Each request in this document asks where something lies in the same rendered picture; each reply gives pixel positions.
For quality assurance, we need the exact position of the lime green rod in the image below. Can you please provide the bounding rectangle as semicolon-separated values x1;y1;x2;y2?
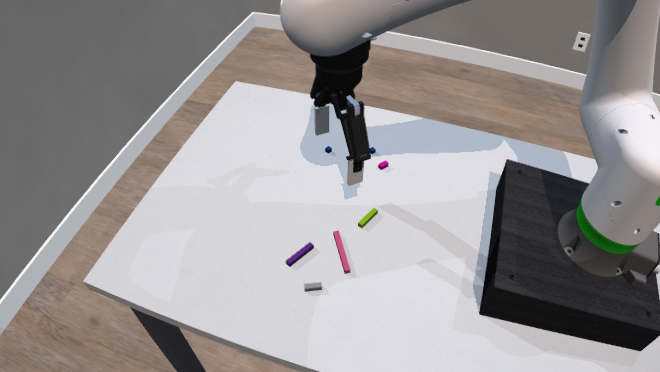
358;208;378;228

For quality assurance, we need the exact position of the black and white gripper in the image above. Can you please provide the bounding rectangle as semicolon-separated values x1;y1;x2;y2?
310;65;371;186

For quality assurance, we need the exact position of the grey rod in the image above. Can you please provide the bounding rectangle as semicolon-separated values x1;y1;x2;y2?
304;282;322;292

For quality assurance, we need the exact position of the pink rod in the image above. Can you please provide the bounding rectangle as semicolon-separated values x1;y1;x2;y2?
333;231;350;274

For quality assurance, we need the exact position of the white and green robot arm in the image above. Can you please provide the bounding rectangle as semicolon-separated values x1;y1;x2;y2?
280;0;660;288

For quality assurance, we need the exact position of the purple rod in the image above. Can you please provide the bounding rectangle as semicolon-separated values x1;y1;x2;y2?
286;242;314;267

